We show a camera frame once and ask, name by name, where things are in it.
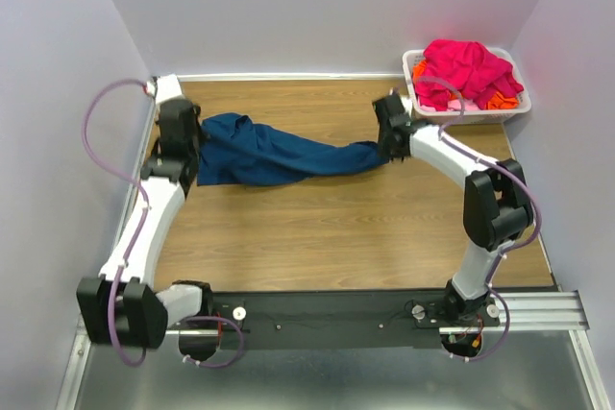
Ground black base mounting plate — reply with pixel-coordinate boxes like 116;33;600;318
213;289;501;350

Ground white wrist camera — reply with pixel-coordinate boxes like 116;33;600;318
143;74;184;105
389;87;413;114

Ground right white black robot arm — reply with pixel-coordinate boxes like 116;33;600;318
372;92;537;326

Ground light pink garment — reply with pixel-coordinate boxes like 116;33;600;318
417;95;481;112

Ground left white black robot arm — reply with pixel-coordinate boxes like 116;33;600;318
76;96;213;350

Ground blue t-shirt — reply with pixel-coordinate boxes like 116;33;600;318
196;112;388;186

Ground aluminium frame rail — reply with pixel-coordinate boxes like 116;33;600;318
76;290;590;334

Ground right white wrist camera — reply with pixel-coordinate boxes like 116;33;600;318
389;87;413;114

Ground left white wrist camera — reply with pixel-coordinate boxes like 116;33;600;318
143;74;184;105

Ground pink t-shirt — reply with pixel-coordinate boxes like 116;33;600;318
413;39;524;106

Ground white plastic laundry basket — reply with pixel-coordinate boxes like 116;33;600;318
403;39;531;125

